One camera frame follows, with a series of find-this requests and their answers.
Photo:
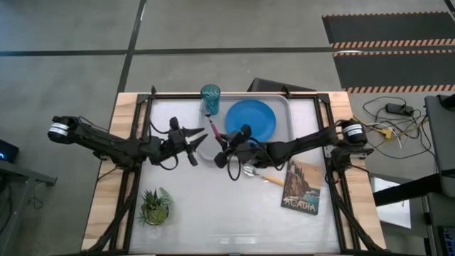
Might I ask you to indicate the Acadia picture book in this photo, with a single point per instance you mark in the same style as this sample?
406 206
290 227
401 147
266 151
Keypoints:
302 188

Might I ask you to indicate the white table mat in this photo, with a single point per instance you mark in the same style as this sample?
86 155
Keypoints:
220 213

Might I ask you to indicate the blue plate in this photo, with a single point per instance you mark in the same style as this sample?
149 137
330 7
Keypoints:
254 117

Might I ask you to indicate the teal translucent plastic cup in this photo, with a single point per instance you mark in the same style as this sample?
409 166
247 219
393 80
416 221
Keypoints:
210 99

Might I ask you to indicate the grey side table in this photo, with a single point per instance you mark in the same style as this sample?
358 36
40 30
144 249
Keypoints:
21 174

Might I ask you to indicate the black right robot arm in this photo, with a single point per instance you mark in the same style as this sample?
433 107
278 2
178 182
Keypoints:
302 142

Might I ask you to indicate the grey plastic tray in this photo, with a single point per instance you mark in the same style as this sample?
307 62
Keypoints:
284 121

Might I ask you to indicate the black beam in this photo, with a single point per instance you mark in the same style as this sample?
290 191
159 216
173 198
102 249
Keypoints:
405 190

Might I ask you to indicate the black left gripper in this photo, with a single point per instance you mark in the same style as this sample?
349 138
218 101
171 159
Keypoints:
176 140

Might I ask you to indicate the grey desk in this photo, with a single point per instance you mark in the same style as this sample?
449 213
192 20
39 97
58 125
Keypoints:
442 142

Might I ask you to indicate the potted succulent plant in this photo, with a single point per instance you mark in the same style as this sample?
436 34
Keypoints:
154 208

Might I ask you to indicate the laptop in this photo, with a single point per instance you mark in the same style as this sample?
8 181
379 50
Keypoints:
448 241

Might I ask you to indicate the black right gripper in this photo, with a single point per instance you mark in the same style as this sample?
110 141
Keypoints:
249 153

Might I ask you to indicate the black power adapter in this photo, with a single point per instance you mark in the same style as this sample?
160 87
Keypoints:
400 109

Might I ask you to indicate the white paper sheet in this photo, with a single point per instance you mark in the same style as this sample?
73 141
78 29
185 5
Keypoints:
391 209

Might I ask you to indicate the black electronic device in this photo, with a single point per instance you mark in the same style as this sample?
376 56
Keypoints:
8 151

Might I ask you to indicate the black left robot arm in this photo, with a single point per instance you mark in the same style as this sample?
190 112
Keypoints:
106 144

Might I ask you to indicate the black mat with hazard stripes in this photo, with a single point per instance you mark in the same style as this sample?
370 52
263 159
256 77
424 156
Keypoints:
387 28
394 69

